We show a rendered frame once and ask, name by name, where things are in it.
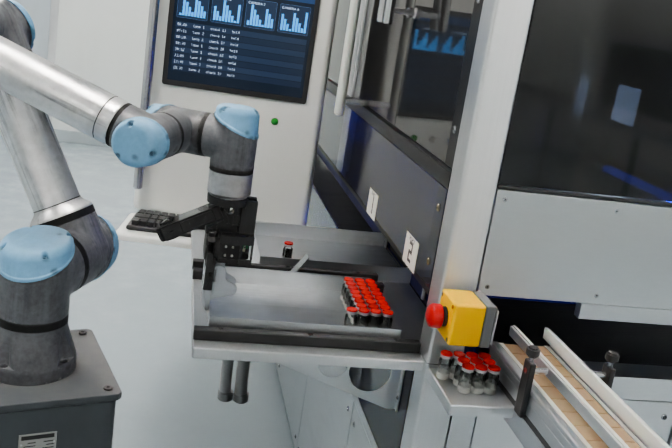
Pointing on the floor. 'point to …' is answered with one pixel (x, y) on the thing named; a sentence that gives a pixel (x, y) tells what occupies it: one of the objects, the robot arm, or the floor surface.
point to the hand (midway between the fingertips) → (203, 302)
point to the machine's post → (476, 164)
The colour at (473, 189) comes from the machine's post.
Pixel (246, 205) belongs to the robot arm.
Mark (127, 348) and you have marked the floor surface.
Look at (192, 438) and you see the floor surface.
